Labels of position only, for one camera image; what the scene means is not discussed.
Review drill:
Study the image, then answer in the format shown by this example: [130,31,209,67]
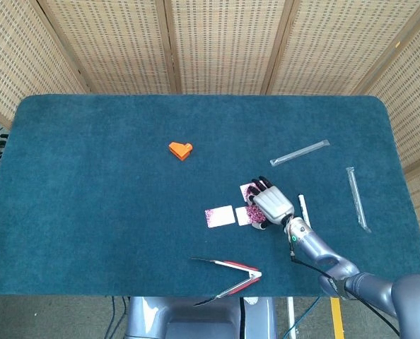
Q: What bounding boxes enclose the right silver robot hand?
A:
[244,175,296,231]

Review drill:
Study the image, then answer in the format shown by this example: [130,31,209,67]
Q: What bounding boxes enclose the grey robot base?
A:
[124,296,279,339]

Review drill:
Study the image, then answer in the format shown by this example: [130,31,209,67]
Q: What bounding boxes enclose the white marker black cap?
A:
[297,193,310,227]

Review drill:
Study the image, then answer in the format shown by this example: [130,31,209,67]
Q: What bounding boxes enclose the clear wrapped straw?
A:
[345,166,373,234]
[269,139,330,168]

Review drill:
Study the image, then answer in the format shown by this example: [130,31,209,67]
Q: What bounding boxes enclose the orange plastic block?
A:
[168,141,194,162]

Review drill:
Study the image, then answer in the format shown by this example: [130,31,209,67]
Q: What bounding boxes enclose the blue carpet table mat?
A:
[0,94,420,297]

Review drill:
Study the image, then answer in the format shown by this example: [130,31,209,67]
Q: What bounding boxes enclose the woven bamboo folding screen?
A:
[0,0,420,269]

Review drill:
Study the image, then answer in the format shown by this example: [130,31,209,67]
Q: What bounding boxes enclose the black arm cable with plug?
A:
[288,242,402,336]

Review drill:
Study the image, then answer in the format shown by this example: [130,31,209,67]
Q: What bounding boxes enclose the red-handled metal tongs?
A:
[191,256,263,308]

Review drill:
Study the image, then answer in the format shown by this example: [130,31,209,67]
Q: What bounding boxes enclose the blue floor cable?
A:
[109,296,127,339]
[282,296,322,339]

